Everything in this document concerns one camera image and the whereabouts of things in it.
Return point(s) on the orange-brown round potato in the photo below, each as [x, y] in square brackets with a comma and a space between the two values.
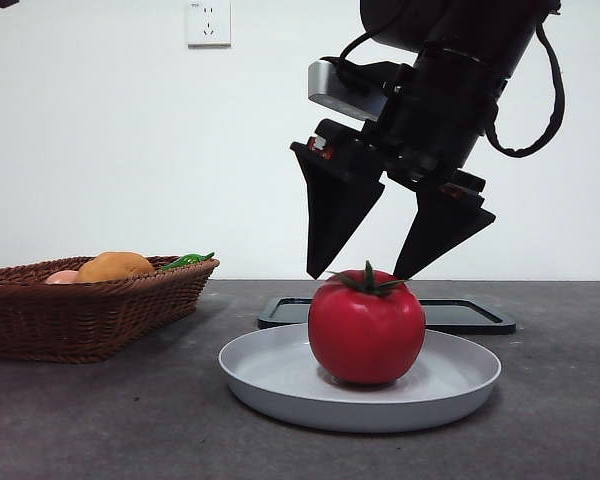
[115, 265]

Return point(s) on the grey round plate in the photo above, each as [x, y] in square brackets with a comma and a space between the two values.
[275, 370]

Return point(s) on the green chili pepper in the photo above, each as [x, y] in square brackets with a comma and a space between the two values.
[187, 260]

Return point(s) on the pink peach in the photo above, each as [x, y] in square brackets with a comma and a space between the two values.
[62, 277]

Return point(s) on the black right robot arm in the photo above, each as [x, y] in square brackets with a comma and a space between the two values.
[460, 20]

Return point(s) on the red tomato with green stem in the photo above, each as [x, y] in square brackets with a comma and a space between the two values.
[365, 335]

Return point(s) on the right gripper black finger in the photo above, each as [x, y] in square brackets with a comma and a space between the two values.
[330, 215]
[440, 230]

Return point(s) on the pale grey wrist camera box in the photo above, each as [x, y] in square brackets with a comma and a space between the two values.
[330, 87]

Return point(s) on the black rectangular tray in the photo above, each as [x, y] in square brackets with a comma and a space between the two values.
[460, 315]

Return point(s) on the brown wicker basket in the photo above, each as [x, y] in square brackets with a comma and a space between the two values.
[80, 320]

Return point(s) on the white wall power socket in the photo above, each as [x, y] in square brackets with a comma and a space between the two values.
[209, 25]

